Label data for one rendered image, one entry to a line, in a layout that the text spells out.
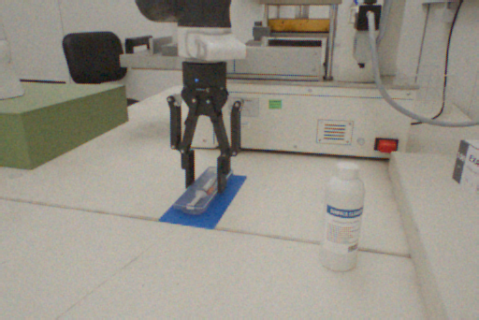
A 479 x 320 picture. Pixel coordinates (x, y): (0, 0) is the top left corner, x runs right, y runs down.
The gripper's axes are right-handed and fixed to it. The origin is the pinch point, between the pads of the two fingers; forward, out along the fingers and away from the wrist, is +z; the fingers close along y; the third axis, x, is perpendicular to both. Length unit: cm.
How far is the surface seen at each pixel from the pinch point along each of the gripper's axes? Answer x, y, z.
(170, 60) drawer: -30.4, 20.2, -16.2
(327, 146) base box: -27.4, -20.6, 1.3
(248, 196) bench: -2.0, -7.8, 4.6
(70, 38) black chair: -155, 145, -10
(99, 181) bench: -0.1, 23.2, 5.0
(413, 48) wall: -195, -58, -9
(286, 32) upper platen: -33.5, -8.3, -23.5
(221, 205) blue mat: 2.9, -4.0, 4.6
